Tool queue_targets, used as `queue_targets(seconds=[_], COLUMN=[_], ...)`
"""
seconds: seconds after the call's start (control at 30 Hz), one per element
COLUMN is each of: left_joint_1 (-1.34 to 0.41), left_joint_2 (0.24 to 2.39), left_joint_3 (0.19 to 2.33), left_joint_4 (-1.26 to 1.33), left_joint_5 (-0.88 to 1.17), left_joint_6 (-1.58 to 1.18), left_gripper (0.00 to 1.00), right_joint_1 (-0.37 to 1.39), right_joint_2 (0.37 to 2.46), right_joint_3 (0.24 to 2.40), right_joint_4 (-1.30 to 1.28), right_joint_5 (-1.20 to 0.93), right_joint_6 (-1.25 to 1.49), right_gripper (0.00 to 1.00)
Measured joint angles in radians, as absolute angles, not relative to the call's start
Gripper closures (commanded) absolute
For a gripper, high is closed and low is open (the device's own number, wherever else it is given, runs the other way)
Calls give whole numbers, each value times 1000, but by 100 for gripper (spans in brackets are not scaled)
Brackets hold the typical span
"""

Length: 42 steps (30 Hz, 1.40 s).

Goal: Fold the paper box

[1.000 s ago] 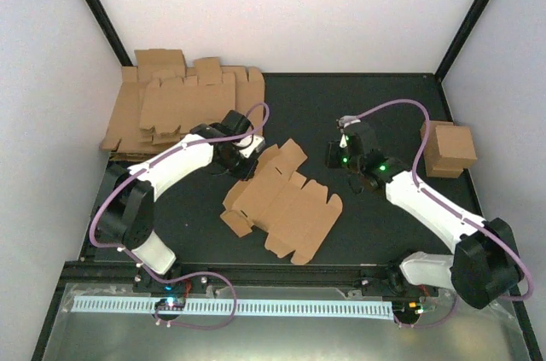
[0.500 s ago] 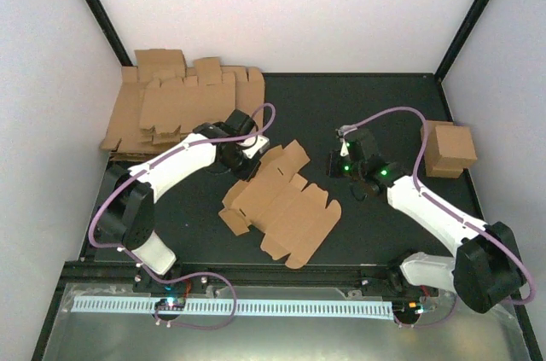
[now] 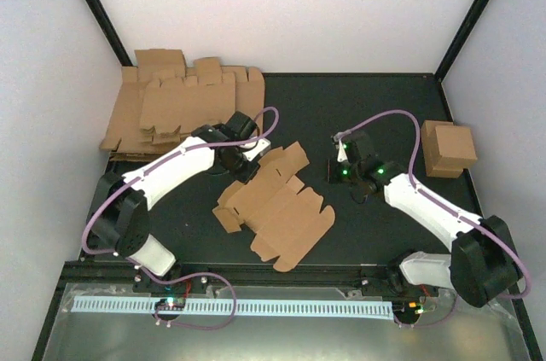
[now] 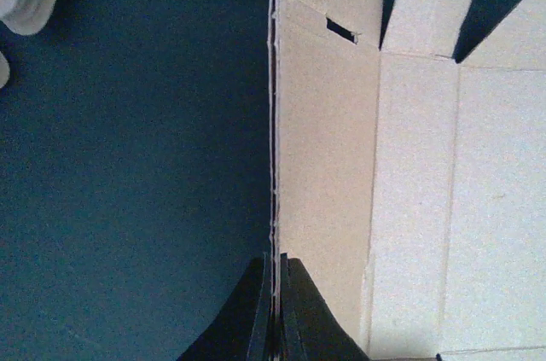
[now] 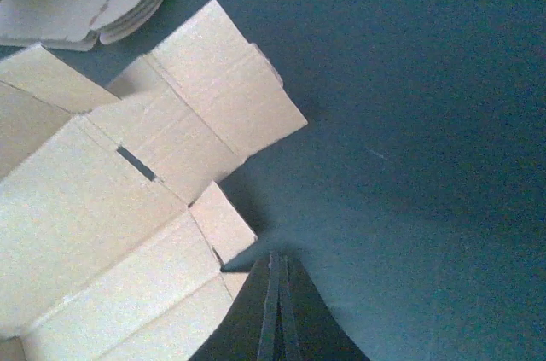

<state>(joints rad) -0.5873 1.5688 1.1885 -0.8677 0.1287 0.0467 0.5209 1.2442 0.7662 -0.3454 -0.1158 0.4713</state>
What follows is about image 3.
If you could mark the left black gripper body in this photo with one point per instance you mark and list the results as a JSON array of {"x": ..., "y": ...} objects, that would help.
[{"x": 237, "y": 171}]

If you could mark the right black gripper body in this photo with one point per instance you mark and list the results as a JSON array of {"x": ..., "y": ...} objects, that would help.
[{"x": 335, "y": 177}]

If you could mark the cardboard box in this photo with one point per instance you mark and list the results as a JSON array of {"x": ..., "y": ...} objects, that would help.
[
  {"x": 453, "y": 147},
  {"x": 432, "y": 171},
  {"x": 287, "y": 217}
]

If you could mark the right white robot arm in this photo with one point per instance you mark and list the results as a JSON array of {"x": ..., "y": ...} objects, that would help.
[{"x": 481, "y": 262}]

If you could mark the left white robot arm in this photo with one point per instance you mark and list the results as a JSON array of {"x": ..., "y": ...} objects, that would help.
[{"x": 119, "y": 213}]

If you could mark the stack of flat cardboard blanks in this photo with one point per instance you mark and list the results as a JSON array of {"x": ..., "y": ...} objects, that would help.
[{"x": 162, "y": 99}]

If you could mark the right controller circuit board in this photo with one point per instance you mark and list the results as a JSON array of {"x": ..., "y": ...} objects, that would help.
[{"x": 412, "y": 307}]

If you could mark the controller circuit board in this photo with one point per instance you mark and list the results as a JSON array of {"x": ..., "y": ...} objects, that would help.
[
  {"x": 170, "y": 304},
  {"x": 412, "y": 307}
]

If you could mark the left controller circuit board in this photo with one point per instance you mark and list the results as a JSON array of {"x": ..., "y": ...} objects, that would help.
[{"x": 170, "y": 304}]

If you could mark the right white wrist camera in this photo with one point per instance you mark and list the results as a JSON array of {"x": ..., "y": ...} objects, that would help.
[{"x": 340, "y": 146}]

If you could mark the right black frame post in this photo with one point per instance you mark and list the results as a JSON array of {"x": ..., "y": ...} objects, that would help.
[{"x": 463, "y": 32}]

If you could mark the black frame post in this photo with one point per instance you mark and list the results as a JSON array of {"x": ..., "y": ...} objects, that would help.
[
  {"x": 463, "y": 32},
  {"x": 103, "y": 21}
]

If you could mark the light blue slotted cable duct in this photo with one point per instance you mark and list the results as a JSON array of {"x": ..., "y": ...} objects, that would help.
[{"x": 381, "y": 310}]

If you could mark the left black frame post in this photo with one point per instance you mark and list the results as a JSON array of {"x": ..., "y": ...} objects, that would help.
[{"x": 103, "y": 21}]

